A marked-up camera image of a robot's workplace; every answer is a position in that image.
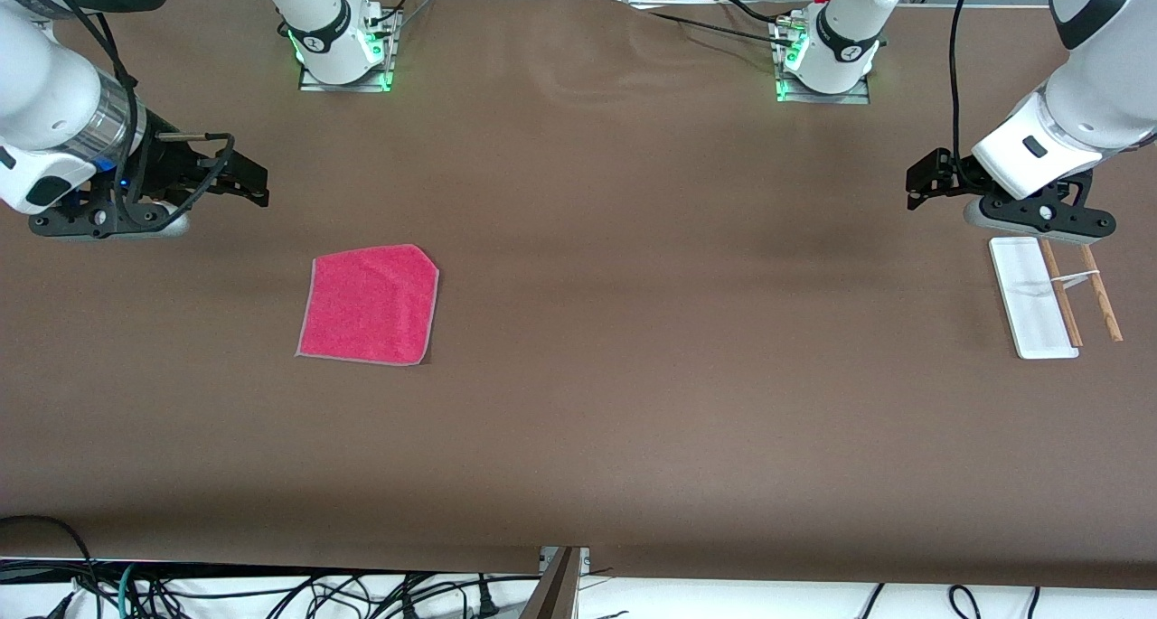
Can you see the metal table edge bracket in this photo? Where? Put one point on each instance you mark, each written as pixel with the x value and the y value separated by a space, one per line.
pixel 565 558

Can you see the pink and grey towel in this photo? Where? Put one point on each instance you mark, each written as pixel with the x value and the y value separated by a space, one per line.
pixel 366 307

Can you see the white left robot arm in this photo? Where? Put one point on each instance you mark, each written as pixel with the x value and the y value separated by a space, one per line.
pixel 1076 113

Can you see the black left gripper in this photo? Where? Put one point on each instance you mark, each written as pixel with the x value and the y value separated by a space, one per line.
pixel 958 174

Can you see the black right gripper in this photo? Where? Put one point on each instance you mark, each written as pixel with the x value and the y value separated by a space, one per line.
pixel 167 164

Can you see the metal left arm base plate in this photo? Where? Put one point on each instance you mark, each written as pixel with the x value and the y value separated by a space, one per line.
pixel 827 97

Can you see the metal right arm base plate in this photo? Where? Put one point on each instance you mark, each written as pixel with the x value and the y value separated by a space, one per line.
pixel 348 82

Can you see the white tie on rack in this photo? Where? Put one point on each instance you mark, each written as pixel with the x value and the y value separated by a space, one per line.
pixel 1076 279

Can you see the white rack base plate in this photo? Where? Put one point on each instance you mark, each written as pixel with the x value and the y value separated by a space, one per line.
pixel 1030 298

